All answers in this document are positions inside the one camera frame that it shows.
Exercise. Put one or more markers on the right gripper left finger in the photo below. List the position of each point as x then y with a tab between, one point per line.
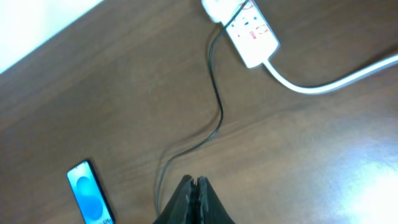
180	208

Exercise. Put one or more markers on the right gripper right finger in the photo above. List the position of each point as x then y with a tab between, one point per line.
209	209

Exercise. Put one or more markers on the blue Galaxy smartphone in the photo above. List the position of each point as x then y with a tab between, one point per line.
89	195

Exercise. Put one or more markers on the white charger plug adapter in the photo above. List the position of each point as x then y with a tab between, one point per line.
220	10

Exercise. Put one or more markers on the white power strip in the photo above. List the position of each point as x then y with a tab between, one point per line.
250	32

